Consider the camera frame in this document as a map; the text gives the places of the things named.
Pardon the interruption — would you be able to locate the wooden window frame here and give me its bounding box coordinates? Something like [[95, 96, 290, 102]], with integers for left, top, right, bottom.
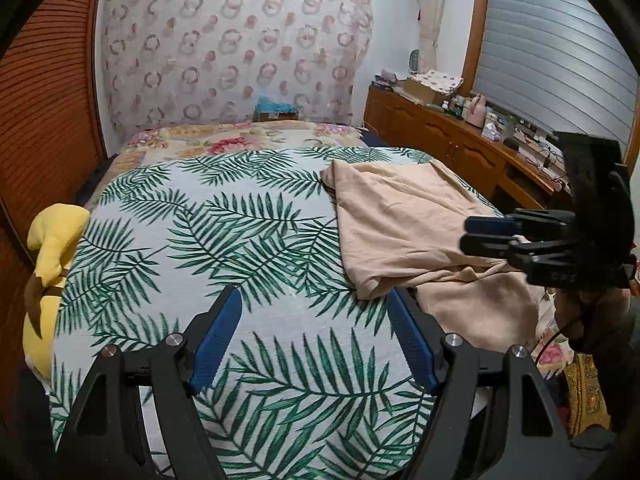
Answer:
[[459, 0, 492, 97]]

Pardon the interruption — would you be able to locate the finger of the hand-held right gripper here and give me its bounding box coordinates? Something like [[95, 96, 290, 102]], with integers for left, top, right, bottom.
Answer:
[[458, 233, 532, 262], [464, 211, 577, 237]]

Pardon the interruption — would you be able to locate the wooden louvre door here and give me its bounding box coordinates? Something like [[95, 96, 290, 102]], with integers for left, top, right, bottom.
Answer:
[[0, 0, 109, 273]]

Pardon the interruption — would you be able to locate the floral bedsheet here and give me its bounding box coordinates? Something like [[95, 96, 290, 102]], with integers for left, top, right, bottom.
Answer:
[[85, 121, 575, 381]]

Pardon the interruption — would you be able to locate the white floral cloth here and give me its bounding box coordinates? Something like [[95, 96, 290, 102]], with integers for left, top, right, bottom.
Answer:
[[410, 70, 465, 94]]

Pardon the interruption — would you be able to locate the peach printed t-shirt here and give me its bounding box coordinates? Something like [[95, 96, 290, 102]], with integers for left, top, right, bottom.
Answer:
[[320, 159, 557, 357]]

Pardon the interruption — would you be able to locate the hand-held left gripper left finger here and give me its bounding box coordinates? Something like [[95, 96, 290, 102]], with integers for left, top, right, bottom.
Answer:
[[56, 285, 244, 480]]

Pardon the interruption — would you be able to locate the teal cloth bundle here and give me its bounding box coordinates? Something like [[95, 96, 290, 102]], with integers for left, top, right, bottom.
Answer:
[[255, 95, 300, 122]]

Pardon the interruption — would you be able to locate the patterned rug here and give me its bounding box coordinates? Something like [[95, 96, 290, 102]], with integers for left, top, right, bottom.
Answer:
[[562, 352, 617, 432]]

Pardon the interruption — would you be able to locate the cardboard box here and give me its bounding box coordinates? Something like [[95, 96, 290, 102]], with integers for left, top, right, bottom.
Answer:
[[395, 78, 451, 107]]

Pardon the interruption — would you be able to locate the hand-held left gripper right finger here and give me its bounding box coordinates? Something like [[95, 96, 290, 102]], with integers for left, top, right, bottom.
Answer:
[[387, 287, 573, 480]]

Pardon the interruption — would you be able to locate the pink kettle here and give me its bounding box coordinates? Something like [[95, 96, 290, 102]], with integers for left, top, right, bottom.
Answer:
[[467, 93, 489, 129]]

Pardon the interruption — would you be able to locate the leaf print blanket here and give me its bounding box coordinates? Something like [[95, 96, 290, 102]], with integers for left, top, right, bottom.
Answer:
[[50, 146, 506, 480]]

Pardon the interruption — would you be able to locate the yellow plush toy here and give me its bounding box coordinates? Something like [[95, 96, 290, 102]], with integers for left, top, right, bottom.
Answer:
[[22, 203, 92, 382]]

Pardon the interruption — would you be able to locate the grey window blind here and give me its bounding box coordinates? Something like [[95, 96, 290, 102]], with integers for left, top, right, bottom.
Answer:
[[472, 0, 640, 153]]

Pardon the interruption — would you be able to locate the wooden cabinet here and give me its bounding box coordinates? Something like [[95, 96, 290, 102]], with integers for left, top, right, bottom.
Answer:
[[362, 85, 576, 211]]

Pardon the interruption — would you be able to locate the circle pattern curtain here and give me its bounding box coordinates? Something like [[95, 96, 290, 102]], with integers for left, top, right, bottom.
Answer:
[[100, 0, 374, 134]]

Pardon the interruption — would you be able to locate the cream curtain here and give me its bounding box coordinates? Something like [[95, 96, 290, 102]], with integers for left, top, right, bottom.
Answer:
[[417, 0, 449, 74]]

